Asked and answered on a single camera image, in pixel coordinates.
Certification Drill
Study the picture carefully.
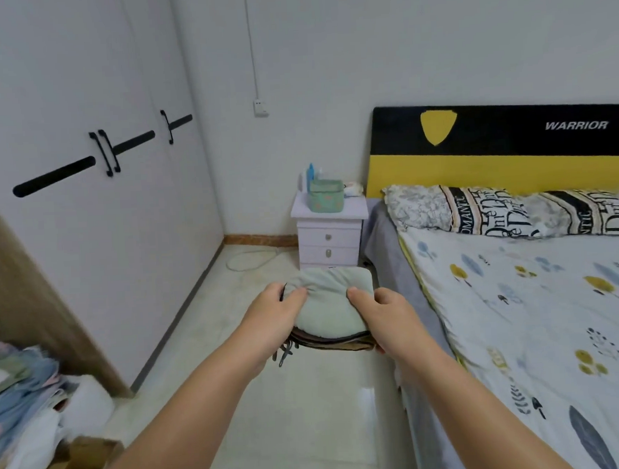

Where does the person's right hand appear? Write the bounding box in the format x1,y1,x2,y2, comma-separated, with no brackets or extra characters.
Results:
346,282,443,383

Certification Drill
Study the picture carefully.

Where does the person's left hand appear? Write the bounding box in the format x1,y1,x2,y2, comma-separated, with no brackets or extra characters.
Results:
236,281,313,371

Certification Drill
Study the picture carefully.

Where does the pale green garment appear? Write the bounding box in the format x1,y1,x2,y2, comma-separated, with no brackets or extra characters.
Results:
281,265,378,341

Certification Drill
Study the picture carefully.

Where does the person's right forearm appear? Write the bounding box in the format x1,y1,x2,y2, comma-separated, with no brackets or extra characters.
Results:
394,338,579,469

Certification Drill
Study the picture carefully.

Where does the person's left forearm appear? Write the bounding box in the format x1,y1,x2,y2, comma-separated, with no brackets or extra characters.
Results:
72,333,277,469

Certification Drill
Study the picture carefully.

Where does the white nightstand drawer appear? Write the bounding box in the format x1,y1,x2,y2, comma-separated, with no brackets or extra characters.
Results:
299,243,363,268
299,224,363,250

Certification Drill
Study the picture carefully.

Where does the grey bed sheet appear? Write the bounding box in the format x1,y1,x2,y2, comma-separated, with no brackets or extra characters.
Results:
358,193,475,469

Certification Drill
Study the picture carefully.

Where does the brown baseboard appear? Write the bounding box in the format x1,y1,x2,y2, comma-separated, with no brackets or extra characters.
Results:
222,231,300,252

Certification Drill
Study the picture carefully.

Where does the white nightstand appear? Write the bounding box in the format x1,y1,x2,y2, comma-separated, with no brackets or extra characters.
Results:
289,186,372,272

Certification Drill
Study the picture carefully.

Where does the green patterned pouch bag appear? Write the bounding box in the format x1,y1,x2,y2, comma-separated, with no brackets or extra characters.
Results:
307,176,347,215

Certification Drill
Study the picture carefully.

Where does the patterned pillow with lettering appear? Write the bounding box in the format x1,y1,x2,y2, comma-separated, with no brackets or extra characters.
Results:
382,176,545,248
521,186,619,243

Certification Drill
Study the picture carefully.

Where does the white leaf print quilt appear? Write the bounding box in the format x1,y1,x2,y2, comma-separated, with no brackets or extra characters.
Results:
396,214,619,469

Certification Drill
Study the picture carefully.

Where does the black and yellow headboard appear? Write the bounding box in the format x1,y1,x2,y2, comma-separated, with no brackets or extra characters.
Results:
360,94,619,207

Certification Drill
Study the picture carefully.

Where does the white wardrobe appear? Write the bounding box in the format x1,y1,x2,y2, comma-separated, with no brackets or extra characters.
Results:
0,0,234,405

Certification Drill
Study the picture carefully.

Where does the wooden door panel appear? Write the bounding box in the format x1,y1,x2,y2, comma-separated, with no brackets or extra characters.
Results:
0,174,133,407

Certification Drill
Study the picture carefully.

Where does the brown cardboard box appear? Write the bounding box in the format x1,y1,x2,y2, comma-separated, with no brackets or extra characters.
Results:
17,433,127,469

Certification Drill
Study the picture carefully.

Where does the pile of mixed clothes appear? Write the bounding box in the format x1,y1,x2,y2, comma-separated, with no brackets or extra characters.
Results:
0,333,119,469

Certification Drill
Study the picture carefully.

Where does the white floor cable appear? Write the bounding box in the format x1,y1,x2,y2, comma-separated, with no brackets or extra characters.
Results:
224,244,300,273

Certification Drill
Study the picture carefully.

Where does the black wardrobe door handle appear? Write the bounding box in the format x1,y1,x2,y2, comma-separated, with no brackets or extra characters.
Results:
97,128,122,174
159,109,175,146
88,131,115,179

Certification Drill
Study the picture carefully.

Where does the white wall cable conduit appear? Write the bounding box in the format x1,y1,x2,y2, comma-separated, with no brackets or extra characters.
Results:
242,0,262,102

